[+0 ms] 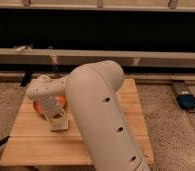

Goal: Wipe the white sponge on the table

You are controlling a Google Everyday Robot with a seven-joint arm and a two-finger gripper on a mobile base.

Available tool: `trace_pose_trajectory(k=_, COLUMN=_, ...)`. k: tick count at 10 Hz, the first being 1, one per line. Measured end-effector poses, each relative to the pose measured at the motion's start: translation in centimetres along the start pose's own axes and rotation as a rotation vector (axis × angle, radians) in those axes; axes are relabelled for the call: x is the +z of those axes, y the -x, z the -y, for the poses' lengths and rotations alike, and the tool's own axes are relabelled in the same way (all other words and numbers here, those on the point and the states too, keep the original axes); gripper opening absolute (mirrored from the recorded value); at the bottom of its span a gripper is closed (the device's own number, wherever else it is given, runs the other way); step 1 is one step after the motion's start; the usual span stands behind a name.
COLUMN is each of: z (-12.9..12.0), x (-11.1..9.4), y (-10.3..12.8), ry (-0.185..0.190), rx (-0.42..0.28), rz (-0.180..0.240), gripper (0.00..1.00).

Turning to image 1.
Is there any orange bowl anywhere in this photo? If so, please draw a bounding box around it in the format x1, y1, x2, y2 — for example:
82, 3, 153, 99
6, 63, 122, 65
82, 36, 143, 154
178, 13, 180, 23
33, 96, 67, 116

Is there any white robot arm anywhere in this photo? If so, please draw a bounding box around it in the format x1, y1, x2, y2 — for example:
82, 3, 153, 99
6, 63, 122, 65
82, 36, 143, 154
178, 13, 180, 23
26, 60, 151, 171

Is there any long grey shelf rail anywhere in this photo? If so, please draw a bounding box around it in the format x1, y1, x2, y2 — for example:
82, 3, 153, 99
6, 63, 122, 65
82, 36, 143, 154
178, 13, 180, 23
0, 47, 195, 68

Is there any white sponge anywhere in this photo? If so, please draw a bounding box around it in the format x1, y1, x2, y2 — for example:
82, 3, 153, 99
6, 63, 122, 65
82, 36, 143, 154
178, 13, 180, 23
51, 119, 69, 131

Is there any black power adapter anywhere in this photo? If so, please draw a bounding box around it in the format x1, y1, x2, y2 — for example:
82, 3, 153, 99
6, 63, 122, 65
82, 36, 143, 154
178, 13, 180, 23
177, 94, 195, 110

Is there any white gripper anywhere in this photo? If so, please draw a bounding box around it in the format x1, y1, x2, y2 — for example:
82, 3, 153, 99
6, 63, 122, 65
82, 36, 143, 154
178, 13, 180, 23
40, 96, 65, 120

